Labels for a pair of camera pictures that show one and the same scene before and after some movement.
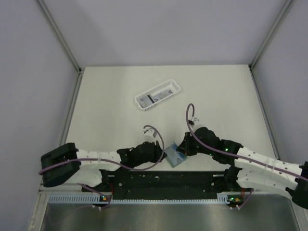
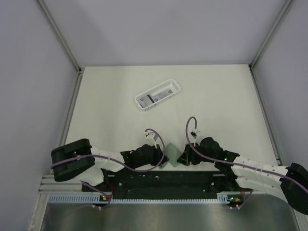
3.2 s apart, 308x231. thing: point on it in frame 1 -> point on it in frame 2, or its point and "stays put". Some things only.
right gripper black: [185, 147] -> [187, 157]
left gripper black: [158, 152] stays put
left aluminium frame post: [60, 34] stays put
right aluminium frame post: [270, 34] stays put
